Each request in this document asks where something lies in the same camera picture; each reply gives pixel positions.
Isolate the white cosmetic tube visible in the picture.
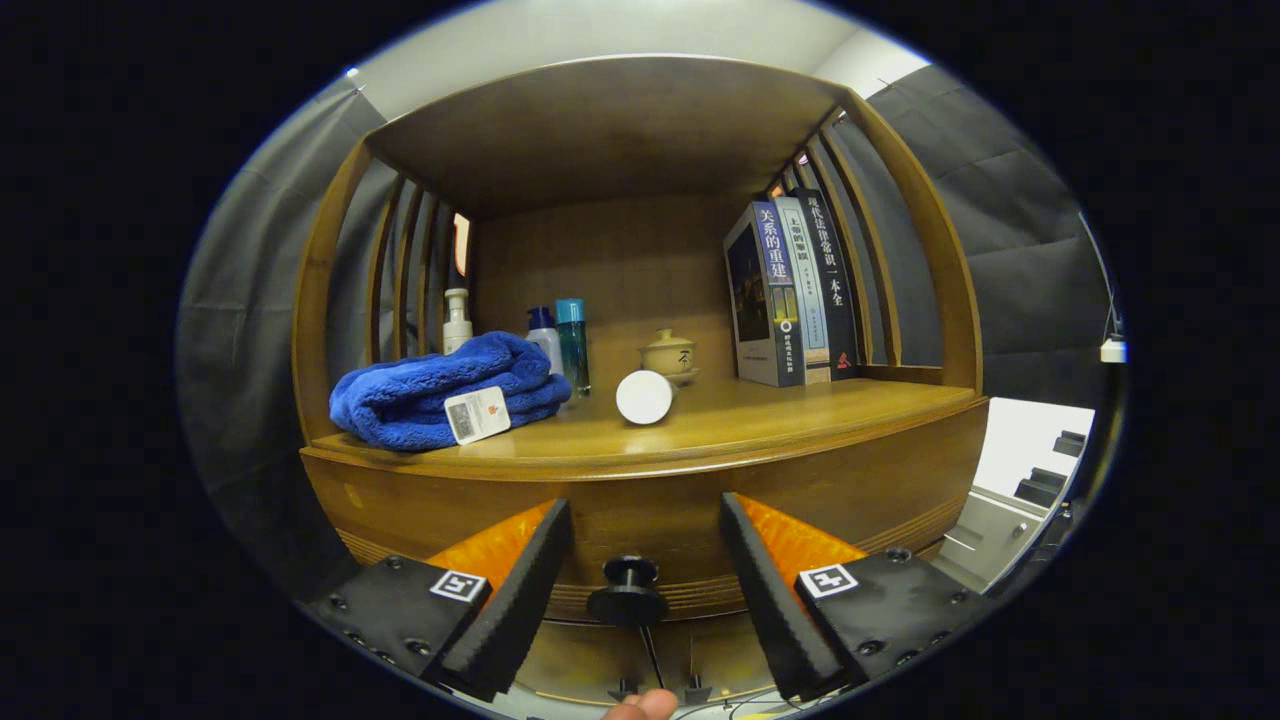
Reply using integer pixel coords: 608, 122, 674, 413
615, 369, 677, 426

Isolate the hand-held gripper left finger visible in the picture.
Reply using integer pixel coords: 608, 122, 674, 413
300, 500, 574, 704

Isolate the white side unit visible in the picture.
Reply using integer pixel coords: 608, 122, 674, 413
930, 397, 1096, 593

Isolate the white blue-capped lotion bottle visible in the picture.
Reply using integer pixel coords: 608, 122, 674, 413
526, 306, 565, 376

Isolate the dark cover blue spine book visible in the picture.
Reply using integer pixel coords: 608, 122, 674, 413
723, 201, 807, 389

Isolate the black spine book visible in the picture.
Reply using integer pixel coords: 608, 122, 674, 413
795, 189, 861, 381

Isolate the black backdrop cloth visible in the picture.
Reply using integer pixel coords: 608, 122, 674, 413
178, 65, 1126, 601

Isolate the beige lidded teacup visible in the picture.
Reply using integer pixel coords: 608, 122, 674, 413
640, 328, 701, 387

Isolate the blue folded towel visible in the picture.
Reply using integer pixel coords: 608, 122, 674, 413
329, 331, 573, 453

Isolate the white pump bottle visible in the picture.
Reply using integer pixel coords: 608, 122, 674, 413
442, 288, 474, 356

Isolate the wooden cabinet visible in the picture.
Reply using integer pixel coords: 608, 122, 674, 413
290, 55, 991, 711

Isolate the light blue spine book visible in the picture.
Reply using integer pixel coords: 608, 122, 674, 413
773, 196, 833, 385

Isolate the teal bottle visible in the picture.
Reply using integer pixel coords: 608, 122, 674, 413
555, 298, 591, 399

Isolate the wooden countertop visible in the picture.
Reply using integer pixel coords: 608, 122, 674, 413
300, 375, 989, 483

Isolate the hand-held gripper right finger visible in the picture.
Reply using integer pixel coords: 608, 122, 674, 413
720, 493, 1001, 701

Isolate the wooden drawer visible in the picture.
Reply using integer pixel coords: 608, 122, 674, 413
300, 398, 991, 628

